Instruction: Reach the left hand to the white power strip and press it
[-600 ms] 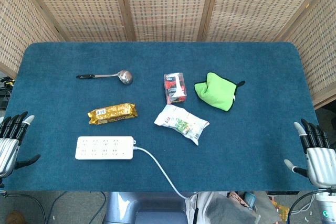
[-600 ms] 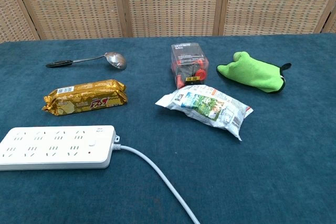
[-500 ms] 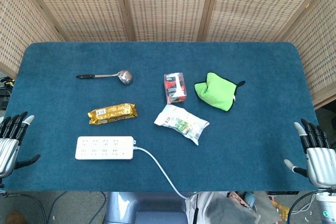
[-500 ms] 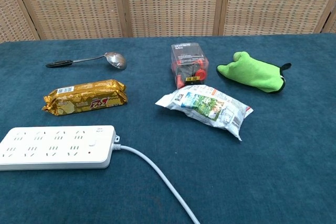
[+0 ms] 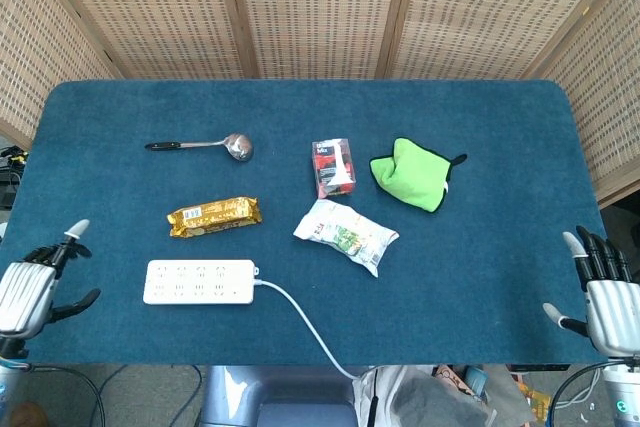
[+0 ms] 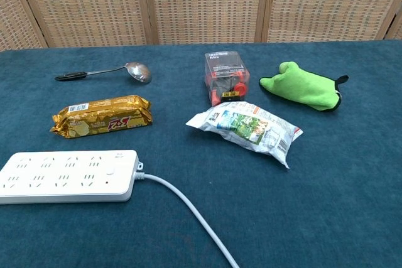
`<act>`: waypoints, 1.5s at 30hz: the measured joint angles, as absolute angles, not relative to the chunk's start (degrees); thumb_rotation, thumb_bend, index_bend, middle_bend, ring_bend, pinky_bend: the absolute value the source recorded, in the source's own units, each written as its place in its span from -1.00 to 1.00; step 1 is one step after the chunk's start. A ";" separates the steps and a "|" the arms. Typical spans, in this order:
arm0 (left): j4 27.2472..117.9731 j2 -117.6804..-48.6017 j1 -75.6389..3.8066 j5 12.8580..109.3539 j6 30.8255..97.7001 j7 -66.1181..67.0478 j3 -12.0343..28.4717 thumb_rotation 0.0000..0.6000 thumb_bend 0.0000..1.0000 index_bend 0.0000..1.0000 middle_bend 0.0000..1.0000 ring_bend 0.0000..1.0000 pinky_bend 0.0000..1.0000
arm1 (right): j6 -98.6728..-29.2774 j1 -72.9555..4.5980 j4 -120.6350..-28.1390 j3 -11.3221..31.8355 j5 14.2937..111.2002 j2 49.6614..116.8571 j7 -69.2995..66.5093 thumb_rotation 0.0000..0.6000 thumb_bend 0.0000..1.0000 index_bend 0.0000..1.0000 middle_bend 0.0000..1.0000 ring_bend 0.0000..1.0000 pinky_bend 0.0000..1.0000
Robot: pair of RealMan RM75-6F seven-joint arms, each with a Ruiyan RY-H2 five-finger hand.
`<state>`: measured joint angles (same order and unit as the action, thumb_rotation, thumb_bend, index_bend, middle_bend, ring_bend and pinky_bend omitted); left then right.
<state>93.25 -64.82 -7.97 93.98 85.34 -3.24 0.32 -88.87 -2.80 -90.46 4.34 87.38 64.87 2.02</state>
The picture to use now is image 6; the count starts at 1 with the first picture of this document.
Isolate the white power strip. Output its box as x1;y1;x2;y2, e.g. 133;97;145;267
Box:
0;149;144;205

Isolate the white and green snack bag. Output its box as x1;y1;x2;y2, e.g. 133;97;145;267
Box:
185;101;304;169

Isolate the clear plastic box with toy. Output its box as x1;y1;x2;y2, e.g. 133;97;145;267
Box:
204;50;251;107

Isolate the teal table cloth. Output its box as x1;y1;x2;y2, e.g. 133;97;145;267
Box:
0;39;402;268

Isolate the gold biscuit packet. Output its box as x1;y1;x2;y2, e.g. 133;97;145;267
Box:
50;94;154;139

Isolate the green microfibre cleaning mitt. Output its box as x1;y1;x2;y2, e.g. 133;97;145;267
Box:
259;61;350;113

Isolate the woven folding screen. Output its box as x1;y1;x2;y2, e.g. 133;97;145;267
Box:
0;0;402;52

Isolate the metal ladle with black handle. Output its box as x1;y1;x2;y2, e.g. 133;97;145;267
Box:
54;62;153;83

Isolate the white power strip cable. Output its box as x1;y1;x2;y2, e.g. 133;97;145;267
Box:
134;172;241;268

